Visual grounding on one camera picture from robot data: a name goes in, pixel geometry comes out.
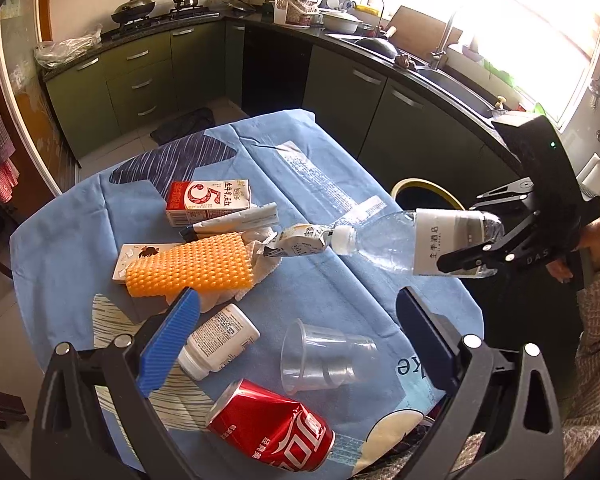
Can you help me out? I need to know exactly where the black gas stove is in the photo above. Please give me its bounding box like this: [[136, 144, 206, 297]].
[[102, 6, 221, 36]]

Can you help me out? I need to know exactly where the black built-in appliance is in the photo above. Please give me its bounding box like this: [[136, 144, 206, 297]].
[[241, 27, 313, 118]]

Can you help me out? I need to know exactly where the white plastic bucket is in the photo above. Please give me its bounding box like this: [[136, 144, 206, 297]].
[[271, 0, 321, 27]]

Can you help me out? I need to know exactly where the black wok with lid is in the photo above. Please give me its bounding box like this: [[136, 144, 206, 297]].
[[111, 0, 157, 25]]

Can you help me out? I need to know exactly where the crumpled white drink pouch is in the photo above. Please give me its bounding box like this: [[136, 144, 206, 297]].
[[262, 222, 337, 258]]

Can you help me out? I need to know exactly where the red and white milk carton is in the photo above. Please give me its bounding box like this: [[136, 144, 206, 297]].
[[165, 179, 253, 228]]

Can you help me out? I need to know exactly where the cartoon-print paper box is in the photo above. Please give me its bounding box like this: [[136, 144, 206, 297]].
[[112, 242, 186, 285]]

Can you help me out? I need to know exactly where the red soda can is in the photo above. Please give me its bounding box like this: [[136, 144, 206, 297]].
[[205, 378, 336, 475]]

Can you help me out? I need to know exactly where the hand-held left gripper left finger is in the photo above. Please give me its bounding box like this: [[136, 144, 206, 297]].
[[30, 286, 202, 480]]

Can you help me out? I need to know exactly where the blue printed tablecloth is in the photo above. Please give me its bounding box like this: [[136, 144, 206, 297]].
[[9, 110, 486, 476]]

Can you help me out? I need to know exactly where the clear plastic water bottle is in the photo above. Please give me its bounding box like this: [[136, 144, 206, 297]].
[[330, 208, 506, 278]]

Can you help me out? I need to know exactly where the orange bumpy sponge pad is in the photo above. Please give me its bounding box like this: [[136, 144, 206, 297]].
[[125, 231, 255, 300]]

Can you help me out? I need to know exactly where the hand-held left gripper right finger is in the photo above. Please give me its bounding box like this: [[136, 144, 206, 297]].
[[395, 286, 566, 480]]

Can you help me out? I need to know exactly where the dark floor mat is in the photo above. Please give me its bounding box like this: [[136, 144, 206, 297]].
[[150, 107, 216, 146]]

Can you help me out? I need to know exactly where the grey and white tube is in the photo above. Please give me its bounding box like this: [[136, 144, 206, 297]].
[[180, 202, 280, 241]]

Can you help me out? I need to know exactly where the kitchen sink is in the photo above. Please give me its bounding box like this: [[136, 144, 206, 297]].
[[415, 67, 496, 118]]

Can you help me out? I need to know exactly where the white crumpled tissue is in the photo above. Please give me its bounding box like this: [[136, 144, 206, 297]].
[[165, 225, 281, 316]]

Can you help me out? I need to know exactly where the wooden cutting board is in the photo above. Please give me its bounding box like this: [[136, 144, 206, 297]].
[[390, 6, 463, 51]]

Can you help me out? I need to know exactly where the white enamel basin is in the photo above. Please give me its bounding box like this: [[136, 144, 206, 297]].
[[320, 8, 363, 36]]

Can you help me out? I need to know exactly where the yellow-rimmed trash bin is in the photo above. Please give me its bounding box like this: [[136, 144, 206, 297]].
[[390, 178, 468, 211]]

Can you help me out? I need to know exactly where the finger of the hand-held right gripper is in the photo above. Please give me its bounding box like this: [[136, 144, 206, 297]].
[[437, 209, 547, 279], [476, 178, 536, 211]]

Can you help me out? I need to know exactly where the yellow container with handle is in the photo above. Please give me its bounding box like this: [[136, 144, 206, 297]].
[[355, 0, 386, 26]]

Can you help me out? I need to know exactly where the clear plastic cup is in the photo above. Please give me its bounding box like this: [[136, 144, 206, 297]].
[[280, 318, 381, 395]]

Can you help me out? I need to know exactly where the clear plastic bag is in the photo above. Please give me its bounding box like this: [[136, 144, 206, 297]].
[[34, 25, 103, 68]]

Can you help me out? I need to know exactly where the white pill bottle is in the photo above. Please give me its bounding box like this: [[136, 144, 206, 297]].
[[177, 303, 261, 382]]

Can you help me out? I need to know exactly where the metal faucet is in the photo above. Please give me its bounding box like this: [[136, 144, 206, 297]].
[[427, 10, 461, 71]]

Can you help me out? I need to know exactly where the dark wok in sink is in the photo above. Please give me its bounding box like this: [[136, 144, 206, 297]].
[[355, 25, 398, 58]]

